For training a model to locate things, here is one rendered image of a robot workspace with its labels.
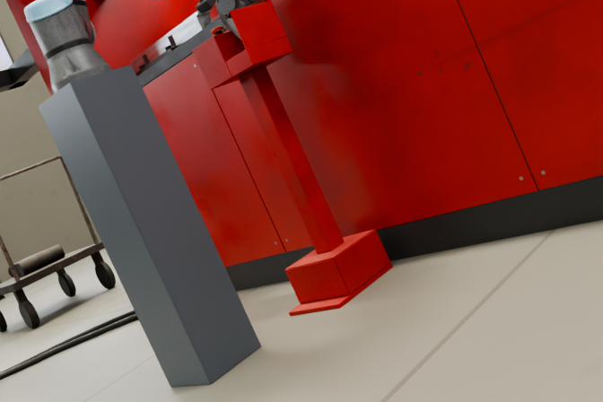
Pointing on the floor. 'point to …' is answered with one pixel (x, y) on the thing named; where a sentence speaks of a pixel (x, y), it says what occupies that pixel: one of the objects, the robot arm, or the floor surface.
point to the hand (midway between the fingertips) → (247, 40)
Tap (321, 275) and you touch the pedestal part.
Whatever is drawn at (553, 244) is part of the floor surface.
